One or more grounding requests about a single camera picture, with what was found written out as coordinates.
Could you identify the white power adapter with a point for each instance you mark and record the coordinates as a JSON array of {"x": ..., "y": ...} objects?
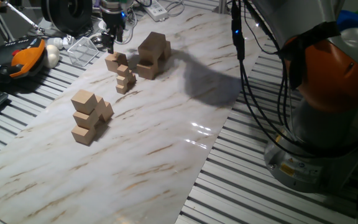
[{"x": 56, "y": 42}]

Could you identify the white power strip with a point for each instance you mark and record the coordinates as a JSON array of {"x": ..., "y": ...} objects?
[{"x": 157, "y": 11}]

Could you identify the small wooden cube block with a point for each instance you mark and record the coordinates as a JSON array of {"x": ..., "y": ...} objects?
[
  {"x": 122, "y": 81},
  {"x": 123, "y": 70},
  {"x": 130, "y": 75},
  {"x": 133, "y": 79},
  {"x": 121, "y": 89}
]

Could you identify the white egg shaped object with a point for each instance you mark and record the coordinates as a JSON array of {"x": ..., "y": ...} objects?
[{"x": 52, "y": 56}]

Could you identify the clear gridded plastic box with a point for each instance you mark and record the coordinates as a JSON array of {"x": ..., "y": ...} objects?
[{"x": 82, "y": 51}]

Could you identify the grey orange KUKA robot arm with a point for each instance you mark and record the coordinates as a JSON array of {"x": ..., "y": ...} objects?
[{"x": 322, "y": 77}]

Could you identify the marble pattern table mat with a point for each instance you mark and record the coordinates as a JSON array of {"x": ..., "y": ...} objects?
[{"x": 135, "y": 155}]

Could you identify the medium wooden cube block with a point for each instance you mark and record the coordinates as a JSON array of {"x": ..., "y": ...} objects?
[
  {"x": 83, "y": 135},
  {"x": 85, "y": 120},
  {"x": 84, "y": 102},
  {"x": 100, "y": 105},
  {"x": 107, "y": 112}
]

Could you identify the aluminium frame post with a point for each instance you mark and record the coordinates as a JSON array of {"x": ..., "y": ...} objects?
[{"x": 221, "y": 7}]

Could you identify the black filament spool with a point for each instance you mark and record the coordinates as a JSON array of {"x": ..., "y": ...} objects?
[{"x": 67, "y": 15}]

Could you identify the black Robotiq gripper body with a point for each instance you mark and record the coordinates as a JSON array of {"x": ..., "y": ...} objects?
[{"x": 114, "y": 21}]

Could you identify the blue bag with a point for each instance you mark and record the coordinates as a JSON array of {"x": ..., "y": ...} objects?
[{"x": 357, "y": 18}]

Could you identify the thin metal stand leg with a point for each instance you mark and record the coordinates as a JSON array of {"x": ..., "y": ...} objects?
[{"x": 23, "y": 18}]

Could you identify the metal bowl with white rim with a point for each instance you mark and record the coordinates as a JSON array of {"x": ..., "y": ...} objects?
[{"x": 96, "y": 40}]

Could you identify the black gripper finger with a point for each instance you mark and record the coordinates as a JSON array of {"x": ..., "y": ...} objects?
[
  {"x": 109, "y": 42},
  {"x": 119, "y": 35}
]

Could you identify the black orange teach pendant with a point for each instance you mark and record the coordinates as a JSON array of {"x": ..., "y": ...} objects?
[{"x": 14, "y": 60}]

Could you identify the large wooden cube block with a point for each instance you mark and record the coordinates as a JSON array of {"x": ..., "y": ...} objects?
[
  {"x": 147, "y": 53},
  {"x": 114, "y": 62},
  {"x": 147, "y": 70},
  {"x": 157, "y": 39},
  {"x": 167, "y": 51}
]

